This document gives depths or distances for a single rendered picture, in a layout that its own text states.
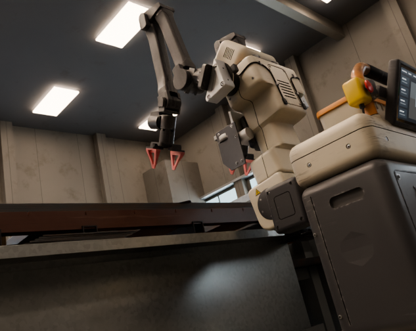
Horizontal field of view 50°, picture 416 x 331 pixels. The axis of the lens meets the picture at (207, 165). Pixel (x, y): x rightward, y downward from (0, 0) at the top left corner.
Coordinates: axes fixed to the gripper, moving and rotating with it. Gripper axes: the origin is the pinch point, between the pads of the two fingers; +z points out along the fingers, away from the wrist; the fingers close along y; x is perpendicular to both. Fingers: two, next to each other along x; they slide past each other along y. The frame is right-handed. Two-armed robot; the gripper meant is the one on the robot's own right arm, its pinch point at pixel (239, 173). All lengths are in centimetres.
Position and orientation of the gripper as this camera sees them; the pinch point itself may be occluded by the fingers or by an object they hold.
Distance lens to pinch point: 201.6
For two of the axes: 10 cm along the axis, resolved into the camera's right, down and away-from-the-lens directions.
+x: 6.9, 0.8, -7.2
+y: -7.2, -0.7, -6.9
